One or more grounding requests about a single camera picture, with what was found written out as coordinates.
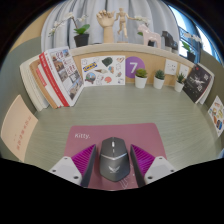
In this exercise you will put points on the white orchid in black pot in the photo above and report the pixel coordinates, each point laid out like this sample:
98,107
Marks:
81,40

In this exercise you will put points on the black horse figure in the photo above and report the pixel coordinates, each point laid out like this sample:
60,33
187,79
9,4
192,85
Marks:
167,38

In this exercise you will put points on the grey curtain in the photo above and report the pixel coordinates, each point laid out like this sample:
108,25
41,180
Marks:
90,10

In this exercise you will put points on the thick white book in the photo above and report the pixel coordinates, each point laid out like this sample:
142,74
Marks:
28,83

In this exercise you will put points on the white sticker sheet card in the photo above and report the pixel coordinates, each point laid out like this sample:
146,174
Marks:
103,70

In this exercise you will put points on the pink mouse pad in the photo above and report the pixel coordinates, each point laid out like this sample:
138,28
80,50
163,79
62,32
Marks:
133,133

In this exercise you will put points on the beige book with red text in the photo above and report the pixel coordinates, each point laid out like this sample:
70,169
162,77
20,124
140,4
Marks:
18,130

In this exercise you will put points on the book with photo cover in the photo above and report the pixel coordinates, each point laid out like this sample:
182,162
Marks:
66,73

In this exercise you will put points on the grey computer mouse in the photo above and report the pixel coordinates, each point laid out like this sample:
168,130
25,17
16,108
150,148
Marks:
114,161

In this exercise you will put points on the colourful illustrated card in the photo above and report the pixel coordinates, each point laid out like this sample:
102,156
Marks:
217,115

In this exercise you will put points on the wooden back panel with shelf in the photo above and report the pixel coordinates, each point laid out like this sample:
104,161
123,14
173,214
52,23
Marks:
150,56

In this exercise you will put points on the white orchid behind horse figure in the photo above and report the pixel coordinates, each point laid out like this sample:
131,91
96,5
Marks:
141,20

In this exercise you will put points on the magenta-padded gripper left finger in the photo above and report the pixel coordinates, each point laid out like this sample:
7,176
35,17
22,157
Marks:
83,160

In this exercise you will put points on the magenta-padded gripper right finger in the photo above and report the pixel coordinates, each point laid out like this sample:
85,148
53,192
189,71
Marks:
144,160

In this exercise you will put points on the white book with red band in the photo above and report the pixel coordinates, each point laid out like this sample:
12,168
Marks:
46,86

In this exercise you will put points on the wooden mannequin figure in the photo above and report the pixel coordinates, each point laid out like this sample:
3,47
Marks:
122,23

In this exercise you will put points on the window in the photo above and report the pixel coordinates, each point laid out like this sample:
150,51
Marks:
186,23

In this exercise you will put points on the round purple number sign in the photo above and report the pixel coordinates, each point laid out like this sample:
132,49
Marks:
133,65

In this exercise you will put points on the pink horse figure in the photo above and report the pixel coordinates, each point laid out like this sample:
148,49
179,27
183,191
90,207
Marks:
150,36

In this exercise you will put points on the wooden hand model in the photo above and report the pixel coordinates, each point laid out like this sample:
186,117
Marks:
107,25

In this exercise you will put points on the green desk partition panel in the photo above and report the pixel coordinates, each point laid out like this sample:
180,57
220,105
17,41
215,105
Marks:
215,70
13,70

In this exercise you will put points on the white orchid by window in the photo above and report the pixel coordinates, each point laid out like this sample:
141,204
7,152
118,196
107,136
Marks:
190,55

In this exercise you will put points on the small plant in white pot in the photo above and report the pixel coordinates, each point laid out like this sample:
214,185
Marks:
158,82
140,81
179,86

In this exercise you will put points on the brown book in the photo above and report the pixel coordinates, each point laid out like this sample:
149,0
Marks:
40,85

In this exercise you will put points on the black book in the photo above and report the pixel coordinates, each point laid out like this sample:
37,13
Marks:
197,83

